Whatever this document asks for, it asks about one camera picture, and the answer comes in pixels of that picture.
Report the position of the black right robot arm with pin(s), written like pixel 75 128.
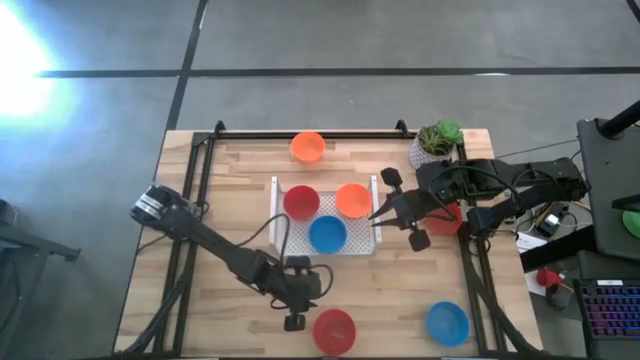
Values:
pixel 525 172

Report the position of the red plastic mini bowl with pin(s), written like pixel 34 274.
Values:
pixel 445 226
pixel 334 332
pixel 301 202

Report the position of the green round object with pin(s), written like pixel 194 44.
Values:
pixel 632 224

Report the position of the dark metal cart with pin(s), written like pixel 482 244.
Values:
pixel 30 245

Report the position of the white paper sheet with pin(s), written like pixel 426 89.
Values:
pixel 530 243

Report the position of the laptop with purple keyboard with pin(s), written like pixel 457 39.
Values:
pixel 610 310

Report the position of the white perforated metal tray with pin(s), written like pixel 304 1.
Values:
pixel 300 240

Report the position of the small red object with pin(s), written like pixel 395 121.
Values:
pixel 547 277

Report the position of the orange plastic mini bowl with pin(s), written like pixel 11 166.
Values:
pixel 307 147
pixel 353 200

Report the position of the succulent in patterned white pot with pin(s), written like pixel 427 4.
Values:
pixel 435 142

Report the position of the blue plastic mini bowl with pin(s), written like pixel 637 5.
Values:
pixel 447 324
pixel 327 235

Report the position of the grey stand base plate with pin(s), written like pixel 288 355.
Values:
pixel 605 190

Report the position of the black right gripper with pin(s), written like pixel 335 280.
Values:
pixel 422 207

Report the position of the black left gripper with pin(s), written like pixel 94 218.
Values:
pixel 297 290

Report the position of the black stand pole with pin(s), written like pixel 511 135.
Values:
pixel 620 120

